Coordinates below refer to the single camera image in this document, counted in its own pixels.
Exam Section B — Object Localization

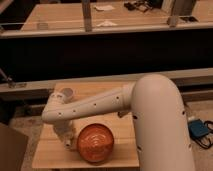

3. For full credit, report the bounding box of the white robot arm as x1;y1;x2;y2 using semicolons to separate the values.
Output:
42;74;196;171

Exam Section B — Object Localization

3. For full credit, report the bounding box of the white plastic bottle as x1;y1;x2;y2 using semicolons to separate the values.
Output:
63;137;75;149

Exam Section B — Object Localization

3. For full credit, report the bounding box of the white paper cup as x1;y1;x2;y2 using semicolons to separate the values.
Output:
60;88;74;102

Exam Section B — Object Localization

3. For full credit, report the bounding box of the clear plastic cup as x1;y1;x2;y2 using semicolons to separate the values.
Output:
37;20;49;30

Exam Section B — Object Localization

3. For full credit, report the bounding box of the black tools pile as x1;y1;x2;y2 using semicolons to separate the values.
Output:
124;0;152;13

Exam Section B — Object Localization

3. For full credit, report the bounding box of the orange ceramic bowl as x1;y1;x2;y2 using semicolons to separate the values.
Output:
77;123;114;163

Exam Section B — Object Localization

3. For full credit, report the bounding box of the metal clamp bracket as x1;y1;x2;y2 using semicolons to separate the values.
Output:
0;68;27;88

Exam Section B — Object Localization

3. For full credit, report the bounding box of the white paper sheet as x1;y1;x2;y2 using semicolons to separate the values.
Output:
94;5;115;11

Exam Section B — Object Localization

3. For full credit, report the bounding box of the blue electronic box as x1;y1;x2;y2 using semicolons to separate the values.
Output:
188;119;210;139

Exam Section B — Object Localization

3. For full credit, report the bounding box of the grey metal post right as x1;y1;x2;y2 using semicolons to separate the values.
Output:
167;0;188;27

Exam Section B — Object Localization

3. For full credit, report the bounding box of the grey metal post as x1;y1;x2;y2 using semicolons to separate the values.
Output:
82;0;92;32
167;0;188;27

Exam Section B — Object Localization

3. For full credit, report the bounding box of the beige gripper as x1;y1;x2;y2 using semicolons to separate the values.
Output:
53;121;74;139

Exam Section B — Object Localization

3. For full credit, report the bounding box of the white crumpled paper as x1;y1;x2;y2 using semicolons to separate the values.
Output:
97;20;117;27

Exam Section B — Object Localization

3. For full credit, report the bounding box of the black rectangular eraser block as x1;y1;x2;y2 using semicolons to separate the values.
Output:
117;111;129;118

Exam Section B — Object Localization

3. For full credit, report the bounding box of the wooden back bench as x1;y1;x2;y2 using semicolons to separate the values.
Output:
0;0;213;38

